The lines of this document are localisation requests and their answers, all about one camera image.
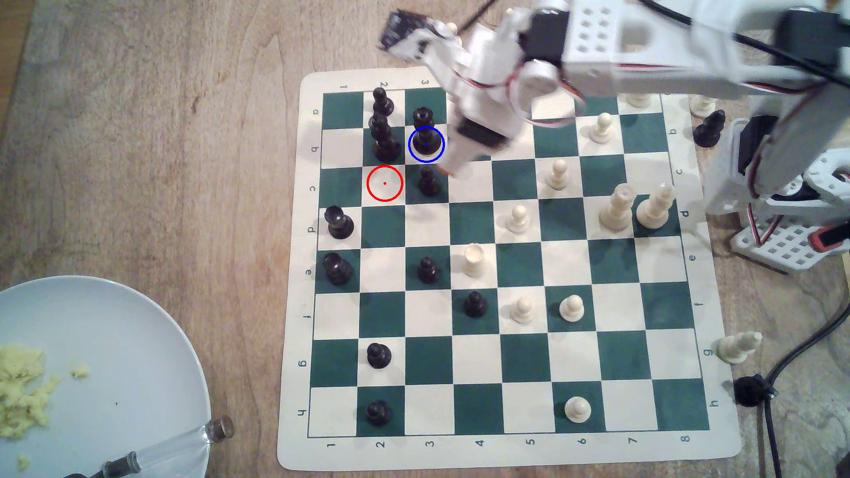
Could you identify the white round plate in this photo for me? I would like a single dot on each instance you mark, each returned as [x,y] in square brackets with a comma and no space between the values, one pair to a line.
[119,345]

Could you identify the orange black clamp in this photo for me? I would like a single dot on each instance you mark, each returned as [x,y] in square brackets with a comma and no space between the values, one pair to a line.
[830,237]

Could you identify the yellow mashed food heap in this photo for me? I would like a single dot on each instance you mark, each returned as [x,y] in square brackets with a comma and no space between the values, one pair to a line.
[20,398]

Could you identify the white bishop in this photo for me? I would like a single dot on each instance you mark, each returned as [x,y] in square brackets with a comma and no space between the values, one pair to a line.
[702,106]
[736,348]

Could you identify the green white chess mat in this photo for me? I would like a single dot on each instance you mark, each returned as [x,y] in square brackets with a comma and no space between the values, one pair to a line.
[511,358]

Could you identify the black rook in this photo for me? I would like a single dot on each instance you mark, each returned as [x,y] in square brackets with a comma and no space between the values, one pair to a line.
[339,224]
[337,269]

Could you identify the black pawn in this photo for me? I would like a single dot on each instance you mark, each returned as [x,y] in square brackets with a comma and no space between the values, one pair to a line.
[429,271]
[378,413]
[378,357]
[475,305]
[428,184]

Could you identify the small yellow food crumb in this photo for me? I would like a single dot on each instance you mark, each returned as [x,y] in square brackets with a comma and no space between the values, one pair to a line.
[23,462]
[79,372]

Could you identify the white rook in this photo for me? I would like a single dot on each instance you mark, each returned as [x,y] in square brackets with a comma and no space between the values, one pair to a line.
[639,101]
[475,261]

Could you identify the black round knob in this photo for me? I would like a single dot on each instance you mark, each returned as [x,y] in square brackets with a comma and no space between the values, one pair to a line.
[750,390]

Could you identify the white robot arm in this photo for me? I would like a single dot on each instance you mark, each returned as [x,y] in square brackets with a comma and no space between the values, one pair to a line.
[664,53]

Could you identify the white camera mount tape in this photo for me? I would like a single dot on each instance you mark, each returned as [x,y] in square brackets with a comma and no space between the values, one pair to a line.
[439,50]

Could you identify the white king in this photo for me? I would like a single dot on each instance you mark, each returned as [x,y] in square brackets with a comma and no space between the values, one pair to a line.
[655,208]

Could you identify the black camera circuit board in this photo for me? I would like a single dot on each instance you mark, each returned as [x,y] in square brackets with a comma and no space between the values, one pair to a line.
[398,30]

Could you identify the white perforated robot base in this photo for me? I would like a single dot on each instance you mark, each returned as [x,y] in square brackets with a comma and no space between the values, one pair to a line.
[790,252]

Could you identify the black queen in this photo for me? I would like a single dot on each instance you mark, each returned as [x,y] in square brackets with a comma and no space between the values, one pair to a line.
[385,141]

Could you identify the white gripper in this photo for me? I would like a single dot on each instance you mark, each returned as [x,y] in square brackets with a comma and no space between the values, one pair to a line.
[480,131]

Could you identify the black king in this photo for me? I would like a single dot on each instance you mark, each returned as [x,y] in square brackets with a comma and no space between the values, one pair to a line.
[426,138]

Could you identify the black bishop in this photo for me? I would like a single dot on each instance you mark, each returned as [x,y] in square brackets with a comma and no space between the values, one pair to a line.
[382,103]
[709,130]

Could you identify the white queen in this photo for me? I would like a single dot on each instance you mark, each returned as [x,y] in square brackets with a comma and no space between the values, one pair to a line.
[617,209]

